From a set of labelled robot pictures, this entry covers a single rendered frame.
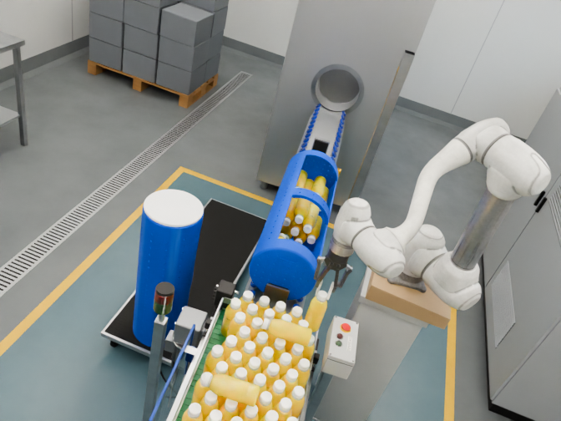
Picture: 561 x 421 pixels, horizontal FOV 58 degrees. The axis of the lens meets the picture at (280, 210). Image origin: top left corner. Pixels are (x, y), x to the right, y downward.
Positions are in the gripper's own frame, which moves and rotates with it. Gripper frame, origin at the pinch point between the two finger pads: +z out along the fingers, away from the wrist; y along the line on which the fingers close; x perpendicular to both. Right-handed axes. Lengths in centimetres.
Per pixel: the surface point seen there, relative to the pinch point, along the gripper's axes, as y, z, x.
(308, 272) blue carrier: 6.8, 7.2, -14.3
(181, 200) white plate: 73, 19, -49
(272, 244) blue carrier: 24.1, 1.0, -17.1
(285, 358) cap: 6.8, 14.5, 24.4
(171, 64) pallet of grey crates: 188, 81, -339
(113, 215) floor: 150, 122, -138
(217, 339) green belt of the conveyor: 33.5, 32.4, 11.5
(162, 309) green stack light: 52, 3, 30
